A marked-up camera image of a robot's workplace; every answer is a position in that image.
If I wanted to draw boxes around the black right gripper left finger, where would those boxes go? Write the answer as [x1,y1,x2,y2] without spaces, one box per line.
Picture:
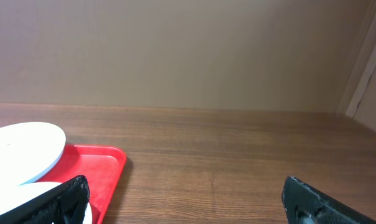
[0,175,90,224]

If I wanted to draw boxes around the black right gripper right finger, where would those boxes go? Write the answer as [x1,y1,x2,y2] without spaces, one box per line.
[282,176,376,224]

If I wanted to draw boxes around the red plastic tray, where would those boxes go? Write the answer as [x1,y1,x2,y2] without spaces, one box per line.
[39,144,127,224]

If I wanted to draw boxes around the right white plate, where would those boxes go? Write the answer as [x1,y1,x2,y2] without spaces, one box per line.
[0,181,93,224]

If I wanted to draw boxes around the white plate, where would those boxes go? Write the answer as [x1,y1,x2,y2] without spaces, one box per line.
[0,181,93,224]
[0,122,66,186]

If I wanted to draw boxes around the top white plate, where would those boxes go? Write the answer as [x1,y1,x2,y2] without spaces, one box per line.
[0,122,66,186]

